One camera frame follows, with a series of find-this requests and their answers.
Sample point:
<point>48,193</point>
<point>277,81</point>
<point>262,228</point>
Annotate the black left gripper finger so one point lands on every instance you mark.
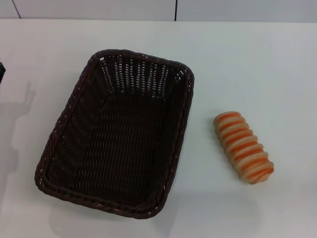
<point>1,70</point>

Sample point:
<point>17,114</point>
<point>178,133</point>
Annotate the dark brown wicker basket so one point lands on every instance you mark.
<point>119,138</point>

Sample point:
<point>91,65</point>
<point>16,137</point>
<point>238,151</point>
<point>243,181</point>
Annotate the orange striped bread roll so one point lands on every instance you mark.
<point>244,148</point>

